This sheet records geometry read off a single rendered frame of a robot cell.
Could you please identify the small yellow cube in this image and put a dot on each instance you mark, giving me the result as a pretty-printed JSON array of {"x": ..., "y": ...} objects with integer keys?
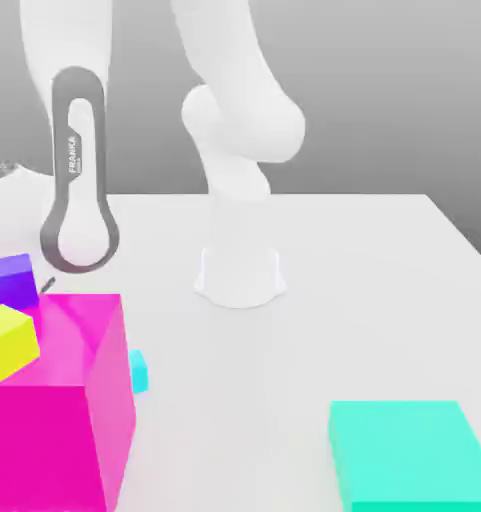
[{"x": 8, "y": 344}]

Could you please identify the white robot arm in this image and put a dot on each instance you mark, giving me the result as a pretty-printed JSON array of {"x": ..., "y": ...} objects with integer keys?
[{"x": 240, "y": 132}]

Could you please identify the large turquoise box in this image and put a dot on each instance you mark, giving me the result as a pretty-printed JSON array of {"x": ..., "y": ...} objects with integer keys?
[{"x": 416, "y": 456}]

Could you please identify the large magenta box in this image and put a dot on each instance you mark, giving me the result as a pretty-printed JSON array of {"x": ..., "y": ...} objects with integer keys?
[{"x": 44, "y": 444}]

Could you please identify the small purple cube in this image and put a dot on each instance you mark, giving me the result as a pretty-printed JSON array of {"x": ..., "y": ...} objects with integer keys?
[{"x": 10, "y": 284}]

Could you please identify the small cyan cube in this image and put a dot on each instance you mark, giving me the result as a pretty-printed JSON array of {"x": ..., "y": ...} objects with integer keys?
[{"x": 139, "y": 372}]

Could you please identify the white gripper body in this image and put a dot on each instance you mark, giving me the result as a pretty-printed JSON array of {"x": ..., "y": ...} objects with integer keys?
[{"x": 48, "y": 283}]

